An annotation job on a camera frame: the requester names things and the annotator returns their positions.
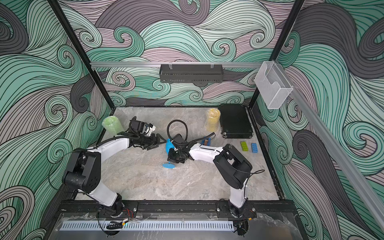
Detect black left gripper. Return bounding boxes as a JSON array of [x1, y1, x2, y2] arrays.
[[137, 134, 167, 150]]

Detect blue plastic wine glass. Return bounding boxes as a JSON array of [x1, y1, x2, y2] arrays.
[[163, 139, 176, 169]]

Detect green plastic wine glass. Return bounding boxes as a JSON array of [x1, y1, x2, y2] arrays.
[[101, 116, 125, 136]]

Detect blue tape dispenser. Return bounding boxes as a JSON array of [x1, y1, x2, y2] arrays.
[[201, 138, 211, 146]]

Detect yellow plastic wine glass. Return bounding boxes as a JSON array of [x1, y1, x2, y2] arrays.
[[205, 108, 222, 133]]

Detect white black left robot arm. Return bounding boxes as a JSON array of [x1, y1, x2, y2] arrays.
[[62, 116, 167, 218]]

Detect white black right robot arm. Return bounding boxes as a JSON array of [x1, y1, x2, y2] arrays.
[[166, 134, 253, 218]]

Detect black hard case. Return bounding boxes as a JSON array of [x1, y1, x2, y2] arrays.
[[218, 104, 254, 139]]

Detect green toy brick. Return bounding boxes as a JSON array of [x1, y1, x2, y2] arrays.
[[240, 141, 249, 152]]

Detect blue toy brick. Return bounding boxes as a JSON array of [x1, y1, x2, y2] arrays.
[[251, 143, 259, 153]]

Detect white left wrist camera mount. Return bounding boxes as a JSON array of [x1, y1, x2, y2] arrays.
[[144, 124, 156, 136]]

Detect black wall tray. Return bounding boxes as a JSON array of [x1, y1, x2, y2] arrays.
[[159, 64, 224, 85]]

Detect white slotted cable duct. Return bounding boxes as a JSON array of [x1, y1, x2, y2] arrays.
[[59, 221, 235, 232]]

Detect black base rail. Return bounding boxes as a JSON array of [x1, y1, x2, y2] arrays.
[[58, 200, 297, 218]]

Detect clear acrylic wall box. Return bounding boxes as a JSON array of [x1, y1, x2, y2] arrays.
[[255, 61, 293, 110]]

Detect black frame post left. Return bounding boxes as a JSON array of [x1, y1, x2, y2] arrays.
[[48, 0, 116, 111]]

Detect black frame post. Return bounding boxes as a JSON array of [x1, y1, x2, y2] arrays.
[[48, 0, 116, 111], [249, 1, 304, 110]]

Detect black frame post right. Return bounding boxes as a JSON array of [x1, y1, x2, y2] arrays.
[[249, 1, 304, 110]]

